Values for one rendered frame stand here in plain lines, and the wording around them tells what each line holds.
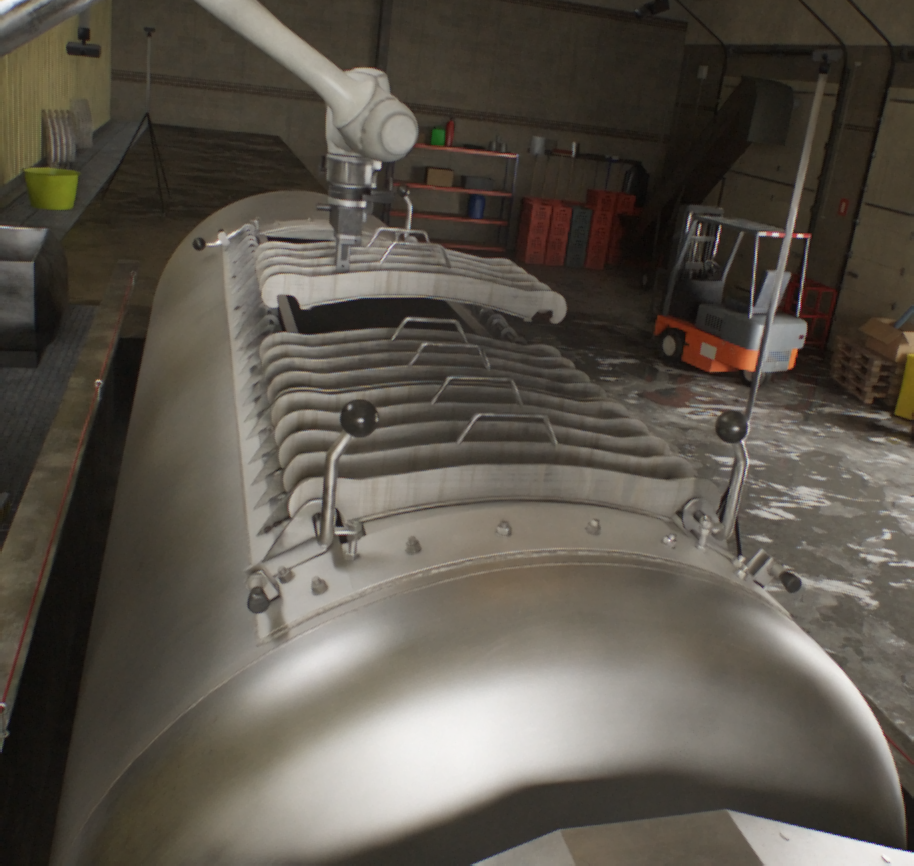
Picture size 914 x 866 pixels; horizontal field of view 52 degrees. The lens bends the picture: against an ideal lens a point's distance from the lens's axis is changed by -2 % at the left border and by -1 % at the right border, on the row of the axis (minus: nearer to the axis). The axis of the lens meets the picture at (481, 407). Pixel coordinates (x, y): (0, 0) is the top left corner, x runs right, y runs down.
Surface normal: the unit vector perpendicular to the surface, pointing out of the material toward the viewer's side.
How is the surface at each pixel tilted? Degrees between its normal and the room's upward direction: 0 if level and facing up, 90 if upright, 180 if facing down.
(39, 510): 0
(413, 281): 90
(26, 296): 90
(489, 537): 7
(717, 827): 0
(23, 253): 88
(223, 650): 40
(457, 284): 90
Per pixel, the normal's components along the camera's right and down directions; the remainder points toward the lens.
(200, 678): -0.55, -0.71
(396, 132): 0.55, 0.41
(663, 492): 0.27, 0.34
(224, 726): -0.39, -0.58
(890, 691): 0.12, -0.94
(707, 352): -0.84, 0.07
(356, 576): -0.25, -0.87
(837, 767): 0.54, 0.01
